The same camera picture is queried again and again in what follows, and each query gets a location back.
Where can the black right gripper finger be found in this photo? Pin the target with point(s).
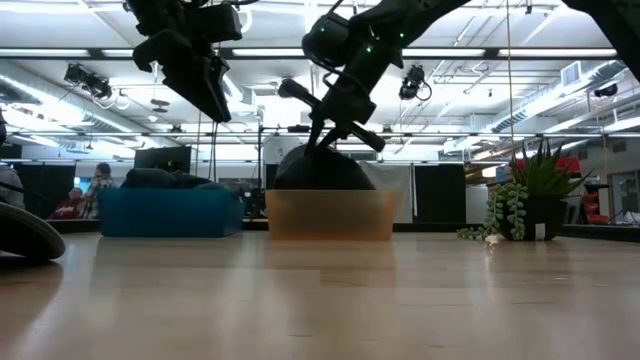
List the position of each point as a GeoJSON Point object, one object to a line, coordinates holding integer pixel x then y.
{"type": "Point", "coordinates": [333, 138]}
{"type": "Point", "coordinates": [314, 135]}

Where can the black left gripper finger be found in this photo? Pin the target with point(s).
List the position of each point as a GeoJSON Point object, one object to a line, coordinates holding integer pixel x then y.
{"type": "Point", "coordinates": [217, 95]}
{"type": "Point", "coordinates": [192, 92]}

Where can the dark grey cap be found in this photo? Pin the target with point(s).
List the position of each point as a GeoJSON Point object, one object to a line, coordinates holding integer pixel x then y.
{"type": "Point", "coordinates": [25, 232]}
{"type": "Point", "coordinates": [325, 170]}

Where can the blue denim cap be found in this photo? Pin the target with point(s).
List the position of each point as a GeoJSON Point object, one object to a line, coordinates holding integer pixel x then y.
{"type": "Point", "coordinates": [150, 178]}

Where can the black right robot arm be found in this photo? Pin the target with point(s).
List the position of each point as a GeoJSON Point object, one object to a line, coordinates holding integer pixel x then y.
{"type": "Point", "coordinates": [380, 30]}

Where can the black monitor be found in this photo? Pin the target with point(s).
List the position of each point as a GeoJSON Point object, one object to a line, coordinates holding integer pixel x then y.
{"type": "Point", "coordinates": [162, 160]}

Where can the orange translucent plastic bin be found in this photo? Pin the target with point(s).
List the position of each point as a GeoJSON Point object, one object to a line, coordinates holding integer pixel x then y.
{"type": "Point", "coordinates": [330, 215]}

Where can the white sheet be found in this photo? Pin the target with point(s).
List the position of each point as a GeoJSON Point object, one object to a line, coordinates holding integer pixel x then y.
{"type": "Point", "coordinates": [392, 192]}

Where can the black panel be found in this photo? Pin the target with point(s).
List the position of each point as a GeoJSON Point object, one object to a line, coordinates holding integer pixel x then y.
{"type": "Point", "coordinates": [440, 192]}

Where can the blue plastic bin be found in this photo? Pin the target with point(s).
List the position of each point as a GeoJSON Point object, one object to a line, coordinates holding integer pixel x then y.
{"type": "Point", "coordinates": [170, 212]}

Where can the person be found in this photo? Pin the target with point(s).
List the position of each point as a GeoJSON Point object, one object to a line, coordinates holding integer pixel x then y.
{"type": "Point", "coordinates": [100, 187]}
{"type": "Point", "coordinates": [67, 207]}

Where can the potted succulent plant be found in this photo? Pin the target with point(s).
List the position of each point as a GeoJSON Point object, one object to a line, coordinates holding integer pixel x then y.
{"type": "Point", "coordinates": [540, 215]}

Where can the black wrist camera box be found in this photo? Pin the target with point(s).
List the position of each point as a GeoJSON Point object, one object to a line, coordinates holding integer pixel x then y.
{"type": "Point", "coordinates": [217, 22]}

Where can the black ceiling camera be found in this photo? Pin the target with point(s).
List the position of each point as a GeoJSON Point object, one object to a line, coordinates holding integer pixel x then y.
{"type": "Point", "coordinates": [90, 82]}
{"type": "Point", "coordinates": [606, 91]}
{"type": "Point", "coordinates": [412, 82]}

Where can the black metal table frame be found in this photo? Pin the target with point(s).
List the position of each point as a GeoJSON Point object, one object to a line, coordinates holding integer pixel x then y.
{"type": "Point", "coordinates": [430, 227]}

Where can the silver air duct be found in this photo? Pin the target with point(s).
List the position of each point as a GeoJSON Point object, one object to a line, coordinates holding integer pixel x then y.
{"type": "Point", "coordinates": [550, 107]}

